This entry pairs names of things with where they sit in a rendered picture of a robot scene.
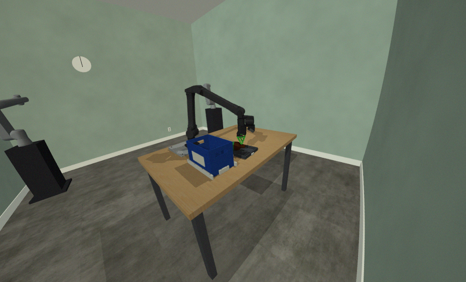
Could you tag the blue divided crate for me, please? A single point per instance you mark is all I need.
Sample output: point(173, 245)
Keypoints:
point(212, 155)

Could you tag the brown bottle with green label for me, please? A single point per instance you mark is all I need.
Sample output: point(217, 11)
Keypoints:
point(237, 145)

